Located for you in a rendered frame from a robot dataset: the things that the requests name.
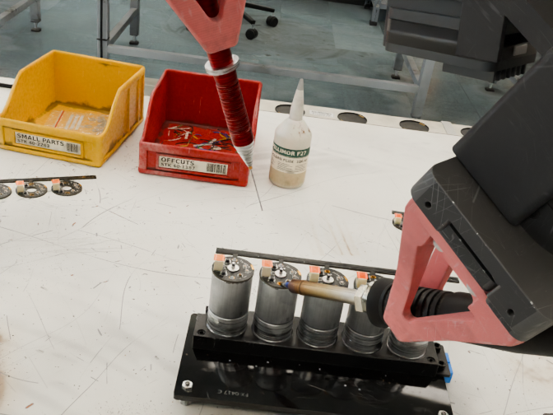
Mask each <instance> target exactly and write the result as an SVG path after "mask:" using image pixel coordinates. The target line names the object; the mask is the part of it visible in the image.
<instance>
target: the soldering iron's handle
mask: <svg viewBox="0 0 553 415"><path fill-rule="evenodd" d="M393 280H394V279H392V278H388V277H381V278H379V279H378V280H376V281H375V282H374V283H373V285H372V286H371V288H370V289H369V292H368V296H367V299H366V312H367V315H368V318H369V321H370V322H371V324H372V325H374V326H376V327H380V328H384V329H386V328H388V325H387V323H386V322H385V320H384V318H383V315H384V311H385V309H386V305H387V303H388V298H389V294H390V291H391V288H392V285H393ZM472 302H473V299H472V295H471V293H467V292H462V291H458V292H454V293H453V292H452V291H444V290H438V289H433V288H428V287H418V290H417V292H416V295H415V298H414V300H413V302H412V304H411V313H412V314H413V315H414V316H415V317H417V318H419V317H426V316H432V315H446V314H452V313H459V312H466V311H470V310H469V309H468V306H469V305H470V304H472ZM461 343H465V342H461ZM469 344H473V345H477V346H481V347H488V348H493V349H497V350H501V351H506V352H512V353H518V354H527V355H535V356H544V357H553V325H552V326H551V327H550V328H548V329H546V330H544V331H542V332H541V333H539V334H538V335H536V336H534V337H533V338H531V339H529V340H527V341H526V342H524V343H521V344H519V345H516V346H512V347H509V346H500V345H491V344H482V343H469Z"/></svg>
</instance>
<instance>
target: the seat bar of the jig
mask: <svg viewBox="0 0 553 415"><path fill-rule="evenodd" d="M207 314H208V305H206V314H200V313H197V320H196V324H195V328H194V332H193V348H196V349H204V350H211V351H218V352H231V353H238V354H245V355H252V356H260V357H272V358H280V359H286V360H294V361H306V362H314V363H321V364H328V365H335V366H349V367H355V368H362V369H370V370H377V371H390V372H397V373H404V374H411V375H424V376H431V377H435V376H436V373H437V370H438V368H439V360H438V357H437V353H436V350H435V344H434V341H429V342H428V345H427V348H426V350H425V355H424V356H423V357H421V358H418V359H406V358H402V357H399V356H397V355H396V354H394V353H393V352H391V351H390V350H389V349H388V346H387V344H386V341H387V337H388V332H389V329H390V328H386V329H385V331H384V335H383V340H382V343H381V347H380V349H379V350H378V351H377V352H374V353H370V354H363V353H358V352H354V351H352V350H351V349H350V348H348V347H347V346H346V345H345V344H344V343H343V341H342V333H343V329H344V325H345V323H344V322H340V324H339V329H338V332H337V339H336V342H335V343H334V344H333V345H332V346H331V347H326V348H315V347H310V346H308V345H306V344H304V343H302V342H301V341H300V340H299V338H298V336H297V330H298V325H299V321H300V317H296V316H295V317H294V322H293V327H292V331H291V336H290V337H289V338H288V339H287V340H286V341H284V342H281V343H269V342H265V341H263V340H261V339H259V338H258V337H256V336H255V335H254V333H253V331H252V327H253V316H254V311H249V314H248V321H247V327H246V330H245V331H244V332H243V333H242V334H241V335H238V336H235V337H222V336H219V335H216V334H214V333H213V332H211V331H210V330H209V328H208V327H207Z"/></svg>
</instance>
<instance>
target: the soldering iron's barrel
mask: <svg viewBox="0 0 553 415"><path fill-rule="evenodd" d="M370 288H371V286H367V285H362V284H361V285H360V287H359V288H358V290H356V289H351V288H346V287H337V286H332V285H328V284H322V283H317V282H308V281H306V280H299V279H291V280H290V281H289V283H288V289H289V291H290V292H291V293H295V294H299V295H302V296H312V297H316V298H321V299H325V300H330V301H337V302H341V303H346V304H350V305H355V310H356V311H359V312H363V313H366V314H367V312H366V299H367V296H368V292H369V289H370Z"/></svg>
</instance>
